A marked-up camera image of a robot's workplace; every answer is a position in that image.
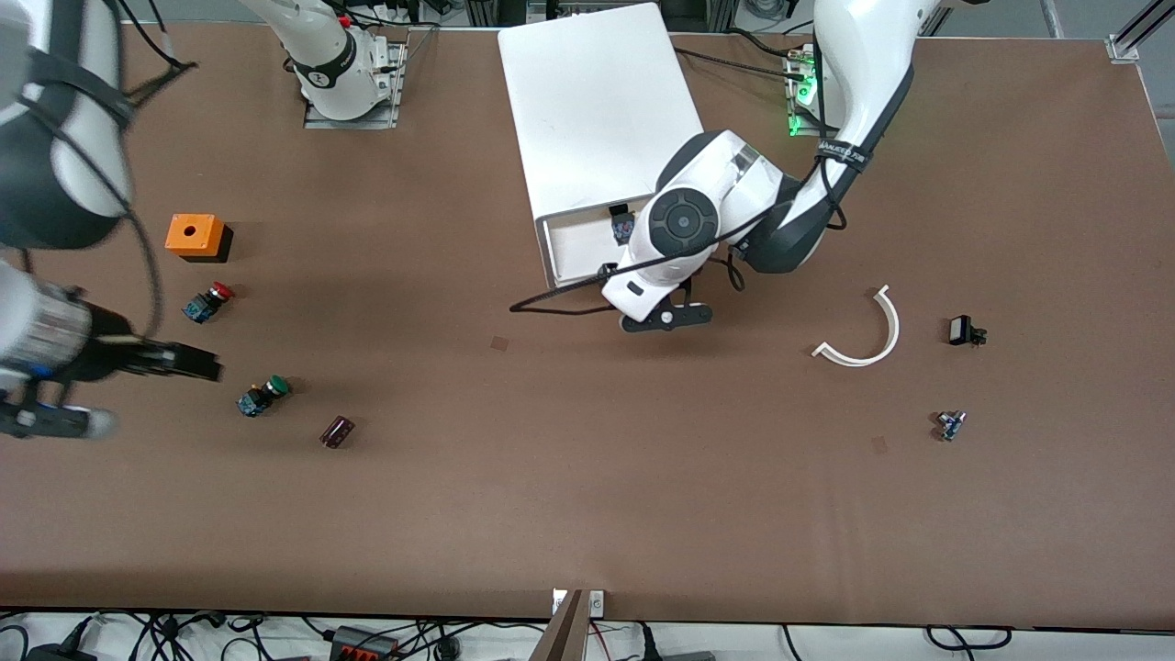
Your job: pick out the white metal bracket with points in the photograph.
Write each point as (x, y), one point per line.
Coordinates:
(597, 602)

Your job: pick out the white curved plastic strip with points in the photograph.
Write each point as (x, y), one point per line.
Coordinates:
(890, 335)

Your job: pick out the small blue grey component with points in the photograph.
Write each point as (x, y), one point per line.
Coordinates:
(949, 426)

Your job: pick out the dark maroon small block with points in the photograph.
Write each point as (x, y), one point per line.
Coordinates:
(337, 432)

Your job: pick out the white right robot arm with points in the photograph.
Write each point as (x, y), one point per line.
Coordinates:
(321, 55)

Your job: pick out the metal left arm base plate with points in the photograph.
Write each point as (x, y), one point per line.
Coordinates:
(797, 119)

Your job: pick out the orange box with hole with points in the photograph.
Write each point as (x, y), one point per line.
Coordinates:
(195, 237)

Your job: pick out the red push button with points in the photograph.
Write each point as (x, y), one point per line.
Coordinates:
(209, 301)

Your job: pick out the small black switch component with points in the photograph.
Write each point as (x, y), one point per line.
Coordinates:
(962, 330)

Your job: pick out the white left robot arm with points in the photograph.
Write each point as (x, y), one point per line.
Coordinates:
(725, 174)

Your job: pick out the yellow push button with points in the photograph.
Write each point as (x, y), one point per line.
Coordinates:
(624, 228)

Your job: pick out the white drawer cabinet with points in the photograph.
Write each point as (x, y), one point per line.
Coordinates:
(597, 101)

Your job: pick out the green push button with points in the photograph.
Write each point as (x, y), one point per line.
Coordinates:
(262, 395)

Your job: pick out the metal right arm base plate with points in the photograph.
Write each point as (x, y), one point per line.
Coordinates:
(390, 106)

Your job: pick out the wooden beam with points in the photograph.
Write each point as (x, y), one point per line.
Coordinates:
(562, 633)

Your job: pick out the black orange power strip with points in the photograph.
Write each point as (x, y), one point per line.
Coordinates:
(365, 644)

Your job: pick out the white plastic drawer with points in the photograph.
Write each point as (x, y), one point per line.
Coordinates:
(578, 248)

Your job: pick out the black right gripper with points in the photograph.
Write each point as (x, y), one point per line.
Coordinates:
(108, 352)

